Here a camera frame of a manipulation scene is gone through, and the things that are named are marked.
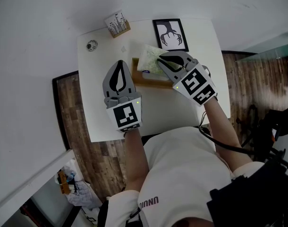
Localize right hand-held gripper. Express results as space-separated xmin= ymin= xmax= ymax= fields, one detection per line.
xmin=156 ymin=50 xmax=218 ymax=107

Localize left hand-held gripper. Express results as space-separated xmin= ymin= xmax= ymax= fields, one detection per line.
xmin=102 ymin=60 xmax=143 ymax=133

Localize pale green tissue pack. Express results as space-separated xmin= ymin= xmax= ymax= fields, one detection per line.
xmin=137 ymin=44 xmax=182 ymax=78

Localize person's left forearm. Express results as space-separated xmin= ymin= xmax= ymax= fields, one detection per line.
xmin=123 ymin=128 xmax=151 ymax=193

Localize person's right forearm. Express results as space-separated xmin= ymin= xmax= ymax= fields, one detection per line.
xmin=202 ymin=97 xmax=253 ymax=169

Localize open wooden box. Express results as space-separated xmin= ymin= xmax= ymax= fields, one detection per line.
xmin=131 ymin=57 xmax=175 ymax=90

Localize black framed antler picture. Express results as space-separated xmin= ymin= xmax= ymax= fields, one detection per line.
xmin=152 ymin=18 xmax=190 ymax=52

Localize wooden holder with printed card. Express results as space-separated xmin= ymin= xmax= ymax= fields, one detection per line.
xmin=104 ymin=9 xmax=131 ymax=39

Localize person's black shorts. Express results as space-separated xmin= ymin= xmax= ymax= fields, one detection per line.
xmin=141 ymin=133 xmax=164 ymax=147

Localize frosted glass door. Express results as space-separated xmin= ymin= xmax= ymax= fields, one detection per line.
xmin=235 ymin=31 xmax=288 ymax=63

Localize black office chair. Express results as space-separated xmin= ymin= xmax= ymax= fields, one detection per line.
xmin=236 ymin=104 xmax=288 ymax=156

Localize person's white shirt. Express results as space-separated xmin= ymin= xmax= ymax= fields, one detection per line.
xmin=103 ymin=126 xmax=265 ymax=227

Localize yellow wooden object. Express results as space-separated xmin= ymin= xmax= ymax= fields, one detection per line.
xmin=57 ymin=170 xmax=71 ymax=195

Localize crumpled white plastic bag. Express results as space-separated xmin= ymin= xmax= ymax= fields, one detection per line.
xmin=54 ymin=159 xmax=101 ymax=210

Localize round desk cable grommet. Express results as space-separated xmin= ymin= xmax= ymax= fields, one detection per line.
xmin=85 ymin=39 xmax=99 ymax=52

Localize thick black gripper cable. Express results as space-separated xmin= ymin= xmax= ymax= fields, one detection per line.
xmin=197 ymin=112 xmax=288 ymax=157

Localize black shoulder strap pack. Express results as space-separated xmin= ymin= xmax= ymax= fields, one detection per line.
xmin=206 ymin=159 xmax=288 ymax=227

